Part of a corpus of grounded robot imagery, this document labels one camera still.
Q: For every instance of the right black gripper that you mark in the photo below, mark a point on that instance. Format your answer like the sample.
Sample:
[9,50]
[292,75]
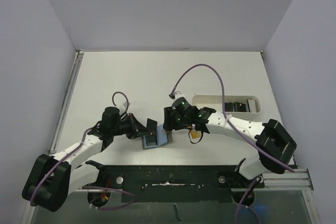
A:
[169,118]

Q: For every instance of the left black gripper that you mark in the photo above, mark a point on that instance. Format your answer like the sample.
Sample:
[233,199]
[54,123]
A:
[137,129]

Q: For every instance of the grey blue card holder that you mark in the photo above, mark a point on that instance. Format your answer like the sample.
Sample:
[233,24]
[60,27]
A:
[161,138]

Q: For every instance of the dark credit card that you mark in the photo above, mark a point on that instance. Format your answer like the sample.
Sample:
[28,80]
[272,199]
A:
[150,142]
[152,127]

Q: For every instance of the gold VIP card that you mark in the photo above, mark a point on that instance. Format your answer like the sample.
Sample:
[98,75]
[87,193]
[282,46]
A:
[195,134]

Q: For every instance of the white magnetic stripe card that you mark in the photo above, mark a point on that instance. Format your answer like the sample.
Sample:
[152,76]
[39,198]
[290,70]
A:
[252,106]

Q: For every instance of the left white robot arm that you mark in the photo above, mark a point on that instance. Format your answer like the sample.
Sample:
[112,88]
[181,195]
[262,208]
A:
[53,178]

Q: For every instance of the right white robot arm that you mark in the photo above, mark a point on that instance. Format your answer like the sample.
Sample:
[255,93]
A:
[275,147]

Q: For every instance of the stack of dark cards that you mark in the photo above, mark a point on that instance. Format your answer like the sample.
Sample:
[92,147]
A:
[236,107]

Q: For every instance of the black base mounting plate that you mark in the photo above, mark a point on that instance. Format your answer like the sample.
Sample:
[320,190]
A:
[173,183]

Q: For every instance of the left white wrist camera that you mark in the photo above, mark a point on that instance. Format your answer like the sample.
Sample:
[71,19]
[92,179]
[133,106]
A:
[125,106]

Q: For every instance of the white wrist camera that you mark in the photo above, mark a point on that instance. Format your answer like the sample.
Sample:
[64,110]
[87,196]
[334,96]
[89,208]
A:
[176,94]
[125,106]

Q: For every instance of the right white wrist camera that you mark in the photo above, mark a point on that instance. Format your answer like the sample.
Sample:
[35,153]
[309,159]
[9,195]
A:
[176,94]

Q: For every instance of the left aluminium rail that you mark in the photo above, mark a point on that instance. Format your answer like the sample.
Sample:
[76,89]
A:
[66,100]

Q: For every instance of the aluminium rail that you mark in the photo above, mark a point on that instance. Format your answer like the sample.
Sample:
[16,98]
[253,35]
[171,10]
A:
[299,180]
[66,100]

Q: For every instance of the right aluminium rail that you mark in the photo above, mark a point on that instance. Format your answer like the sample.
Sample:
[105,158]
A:
[299,180]

